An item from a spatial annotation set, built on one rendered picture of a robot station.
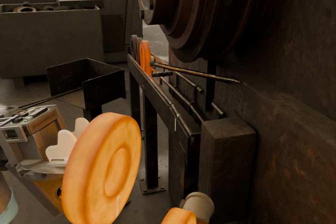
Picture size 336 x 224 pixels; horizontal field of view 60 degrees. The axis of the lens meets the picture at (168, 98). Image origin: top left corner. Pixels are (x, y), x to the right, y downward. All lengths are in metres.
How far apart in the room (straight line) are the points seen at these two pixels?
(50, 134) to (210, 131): 0.31
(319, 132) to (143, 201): 1.22
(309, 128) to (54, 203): 0.41
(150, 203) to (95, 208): 1.22
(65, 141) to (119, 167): 0.09
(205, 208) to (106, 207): 0.24
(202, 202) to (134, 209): 1.00
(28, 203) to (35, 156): 1.30
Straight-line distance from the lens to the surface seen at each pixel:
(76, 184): 0.35
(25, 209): 1.71
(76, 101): 1.27
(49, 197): 0.50
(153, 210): 1.56
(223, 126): 0.62
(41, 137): 0.45
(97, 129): 0.36
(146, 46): 1.46
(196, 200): 0.59
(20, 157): 0.47
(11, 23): 3.16
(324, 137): 0.49
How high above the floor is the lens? 1.10
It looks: 24 degrees down
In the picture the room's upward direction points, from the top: straight up
